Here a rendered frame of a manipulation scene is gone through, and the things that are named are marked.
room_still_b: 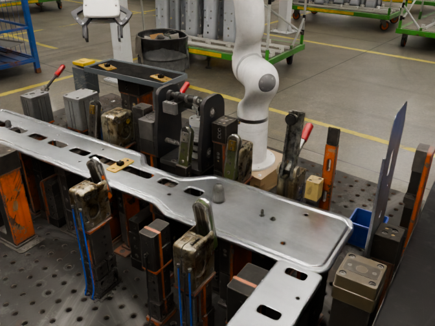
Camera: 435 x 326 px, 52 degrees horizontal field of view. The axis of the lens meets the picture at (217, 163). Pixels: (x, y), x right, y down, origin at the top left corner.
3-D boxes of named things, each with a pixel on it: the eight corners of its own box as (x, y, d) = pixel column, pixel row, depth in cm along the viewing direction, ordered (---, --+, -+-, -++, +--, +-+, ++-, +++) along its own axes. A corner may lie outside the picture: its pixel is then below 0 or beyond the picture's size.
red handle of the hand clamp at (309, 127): (279, 167, 115) (302, 119, 121) (280, 171, 117) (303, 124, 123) (294, 171, 113) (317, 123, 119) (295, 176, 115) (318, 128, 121)
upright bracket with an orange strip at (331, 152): (307, 284, 129) (327, 127, 106) (309, 282, 130) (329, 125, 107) (316, 289, 128) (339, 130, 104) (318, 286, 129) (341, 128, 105)
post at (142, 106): (141, 207, 164) (131, 105, 145) (149, 201, 168) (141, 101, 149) (151, 211, 162) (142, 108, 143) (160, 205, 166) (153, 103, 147)
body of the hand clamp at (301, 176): (268, 273, 133) (276, 171, 117) (279, 260, 139) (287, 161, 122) (287, 281, 131) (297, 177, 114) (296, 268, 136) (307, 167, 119)
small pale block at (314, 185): (293, 290, 127) (305, 180, 110) (298, 282, 130) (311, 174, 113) (305, 295, 126) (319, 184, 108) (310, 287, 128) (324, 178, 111)
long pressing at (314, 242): (-53, 129, 156) (-55, 125, 155) (4, 109, 173) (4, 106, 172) (323, 280, 90) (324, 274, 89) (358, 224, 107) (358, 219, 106)
